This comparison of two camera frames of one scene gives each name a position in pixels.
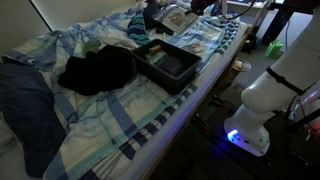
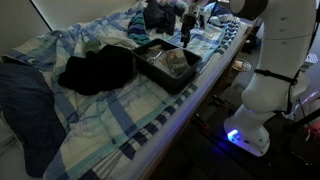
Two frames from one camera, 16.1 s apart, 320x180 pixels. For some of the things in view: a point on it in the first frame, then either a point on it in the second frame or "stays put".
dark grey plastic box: (165, 64) stays put
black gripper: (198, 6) → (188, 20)
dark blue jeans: (29, 111) stays put
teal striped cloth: (136, 28) stays put
